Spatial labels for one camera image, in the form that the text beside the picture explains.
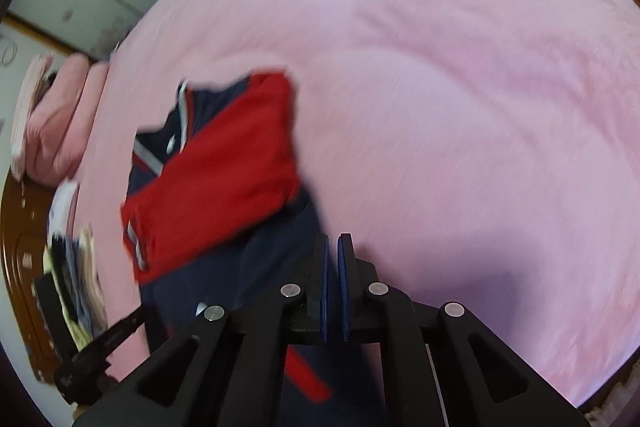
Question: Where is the red and navy jacket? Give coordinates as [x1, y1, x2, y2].
[120, 70, 372, 426]

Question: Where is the light green folded garment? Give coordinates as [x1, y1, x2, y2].
[42, 228, 107, 350]

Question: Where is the brown wooden headboard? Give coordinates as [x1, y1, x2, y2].
[1, 174, 76, 385]

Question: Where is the pink folded quilt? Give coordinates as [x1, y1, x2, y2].
[25, 53, 110, 187]

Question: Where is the pink bed sheet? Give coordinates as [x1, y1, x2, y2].
[76, 0, 639, 404]

